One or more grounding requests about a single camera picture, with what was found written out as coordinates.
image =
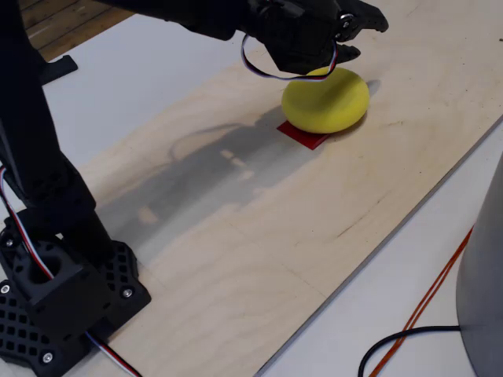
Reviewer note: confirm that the yellow round sponge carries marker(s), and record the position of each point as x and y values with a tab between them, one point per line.
326	104

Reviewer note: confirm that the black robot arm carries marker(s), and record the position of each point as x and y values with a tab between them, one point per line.
23	118

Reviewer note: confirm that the red square plate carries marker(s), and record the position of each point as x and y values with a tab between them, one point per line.
304	138

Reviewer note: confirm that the light plywood board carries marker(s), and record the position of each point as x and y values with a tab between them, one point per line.
275	235

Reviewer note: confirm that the grey round lamp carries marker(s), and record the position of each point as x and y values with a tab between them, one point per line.
485	275

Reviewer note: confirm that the black camera stand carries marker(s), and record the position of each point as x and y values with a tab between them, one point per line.
59	66

